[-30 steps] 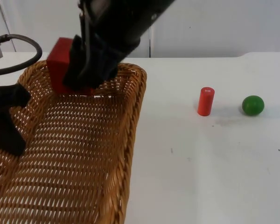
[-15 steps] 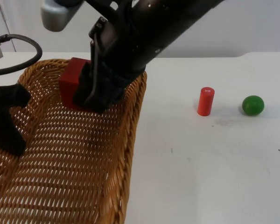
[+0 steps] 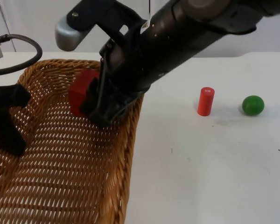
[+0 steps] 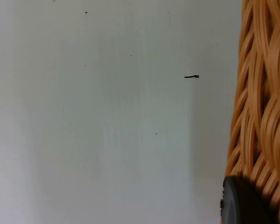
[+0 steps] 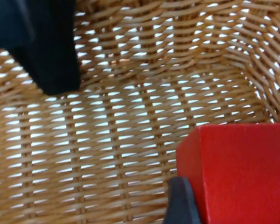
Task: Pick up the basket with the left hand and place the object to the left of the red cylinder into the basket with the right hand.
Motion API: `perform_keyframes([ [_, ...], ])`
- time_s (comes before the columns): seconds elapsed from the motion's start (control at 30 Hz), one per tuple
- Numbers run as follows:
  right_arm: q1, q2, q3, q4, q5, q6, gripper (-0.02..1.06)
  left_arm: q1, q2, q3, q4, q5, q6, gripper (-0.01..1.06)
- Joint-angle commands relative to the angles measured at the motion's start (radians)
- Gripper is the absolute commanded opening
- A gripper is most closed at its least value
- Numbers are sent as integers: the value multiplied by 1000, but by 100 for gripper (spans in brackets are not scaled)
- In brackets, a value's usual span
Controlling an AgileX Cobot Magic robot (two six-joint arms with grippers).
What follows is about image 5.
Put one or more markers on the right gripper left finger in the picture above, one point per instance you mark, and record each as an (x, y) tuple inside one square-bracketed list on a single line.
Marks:
[(53, 51)]

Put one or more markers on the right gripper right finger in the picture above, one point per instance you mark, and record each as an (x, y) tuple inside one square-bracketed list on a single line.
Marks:
[(182, 203)]

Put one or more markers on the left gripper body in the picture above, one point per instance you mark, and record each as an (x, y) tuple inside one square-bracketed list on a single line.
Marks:
[(7, 21)]

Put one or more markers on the red cube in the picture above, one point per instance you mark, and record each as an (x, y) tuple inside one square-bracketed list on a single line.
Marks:
[(242, 175)]

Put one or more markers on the pale brown wicker basket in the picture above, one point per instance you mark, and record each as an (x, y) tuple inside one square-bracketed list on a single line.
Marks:
[(121, 98)]

